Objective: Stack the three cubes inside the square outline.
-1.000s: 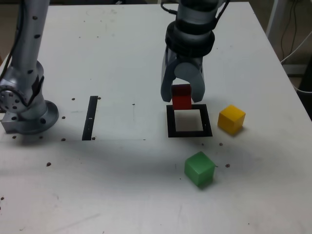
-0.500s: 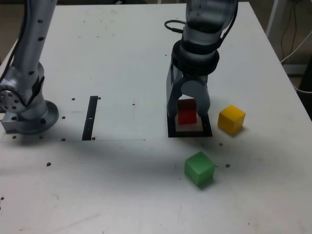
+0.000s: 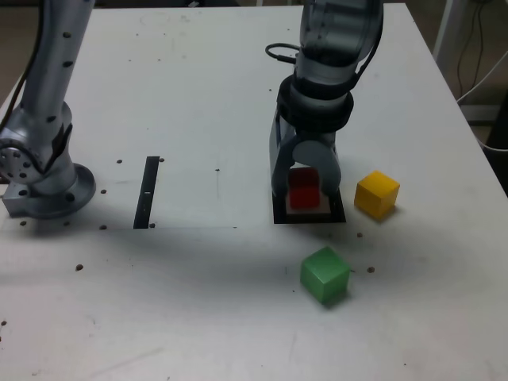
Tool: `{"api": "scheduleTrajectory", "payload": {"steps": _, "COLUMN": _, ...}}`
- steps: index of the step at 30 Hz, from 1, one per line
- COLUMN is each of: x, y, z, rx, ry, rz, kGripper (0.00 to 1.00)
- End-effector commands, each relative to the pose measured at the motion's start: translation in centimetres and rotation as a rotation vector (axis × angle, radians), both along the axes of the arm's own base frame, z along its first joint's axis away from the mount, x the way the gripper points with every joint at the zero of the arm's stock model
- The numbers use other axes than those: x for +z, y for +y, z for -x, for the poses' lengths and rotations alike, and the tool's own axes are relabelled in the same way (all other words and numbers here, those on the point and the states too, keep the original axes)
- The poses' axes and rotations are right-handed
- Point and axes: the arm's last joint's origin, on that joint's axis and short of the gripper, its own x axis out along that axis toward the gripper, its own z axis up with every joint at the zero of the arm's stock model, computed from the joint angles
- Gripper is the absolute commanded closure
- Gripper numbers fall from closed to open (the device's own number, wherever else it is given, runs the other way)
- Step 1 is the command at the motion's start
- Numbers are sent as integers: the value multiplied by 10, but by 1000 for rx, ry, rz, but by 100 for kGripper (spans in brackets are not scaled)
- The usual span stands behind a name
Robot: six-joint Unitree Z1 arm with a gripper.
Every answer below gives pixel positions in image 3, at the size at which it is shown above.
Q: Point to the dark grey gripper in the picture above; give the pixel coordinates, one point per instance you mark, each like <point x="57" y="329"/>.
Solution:
<point x="317" y="137"/>

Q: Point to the red cube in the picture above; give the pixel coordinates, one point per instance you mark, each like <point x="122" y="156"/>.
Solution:
<point x="303" y="196"/>

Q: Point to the yellow cube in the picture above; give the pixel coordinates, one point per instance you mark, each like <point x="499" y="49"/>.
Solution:
<point x="377" y="194"/>

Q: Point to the green cube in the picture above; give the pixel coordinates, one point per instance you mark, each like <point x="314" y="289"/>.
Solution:
<point x="323" y="274"/>

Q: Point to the black tape square outline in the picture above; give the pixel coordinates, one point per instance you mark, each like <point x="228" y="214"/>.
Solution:
<point x="309" y="220"/>

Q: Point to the black tape strip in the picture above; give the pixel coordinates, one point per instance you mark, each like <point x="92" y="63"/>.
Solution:
<point x="146" y="194"/>

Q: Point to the white post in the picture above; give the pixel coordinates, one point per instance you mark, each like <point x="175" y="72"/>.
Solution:
<point x="443" y="31"/>

